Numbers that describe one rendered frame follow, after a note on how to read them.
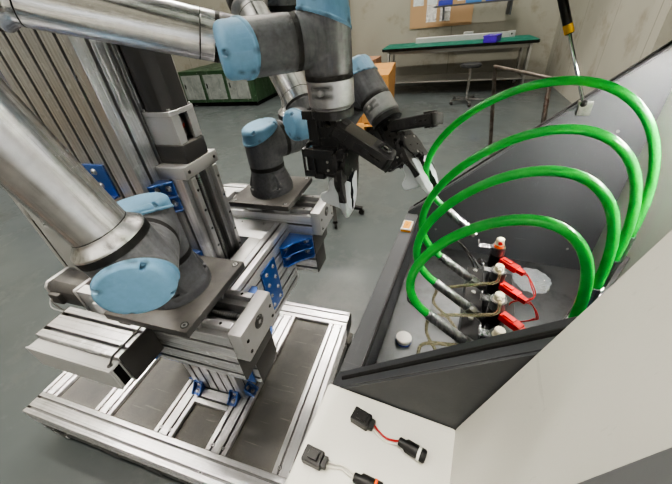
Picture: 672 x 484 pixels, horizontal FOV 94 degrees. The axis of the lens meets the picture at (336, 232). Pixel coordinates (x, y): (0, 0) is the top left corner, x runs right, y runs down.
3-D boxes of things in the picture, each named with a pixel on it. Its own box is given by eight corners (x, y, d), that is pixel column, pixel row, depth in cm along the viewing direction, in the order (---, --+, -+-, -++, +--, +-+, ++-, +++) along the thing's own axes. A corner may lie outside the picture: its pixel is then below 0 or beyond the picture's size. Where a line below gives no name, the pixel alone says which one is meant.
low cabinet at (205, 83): (290, 89, 830) (285, 57, 787) (258, 106, 696) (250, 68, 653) (228, 91, 885) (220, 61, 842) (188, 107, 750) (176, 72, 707)
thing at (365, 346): (405, 249, 117) (406, 212, 108) (416, 251, 115) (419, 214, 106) (343, 410, 71) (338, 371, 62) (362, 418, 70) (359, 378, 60)
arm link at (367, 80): (358, 75, 81) (375, 48, 73) (379, 111, 80) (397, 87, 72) (334, 79, 77) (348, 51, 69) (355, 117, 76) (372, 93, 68)
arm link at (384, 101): (396, 91, 74) (376, 90, 68) (406, 108, 73) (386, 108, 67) (375, 112, 79) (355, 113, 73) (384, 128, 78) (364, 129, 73)
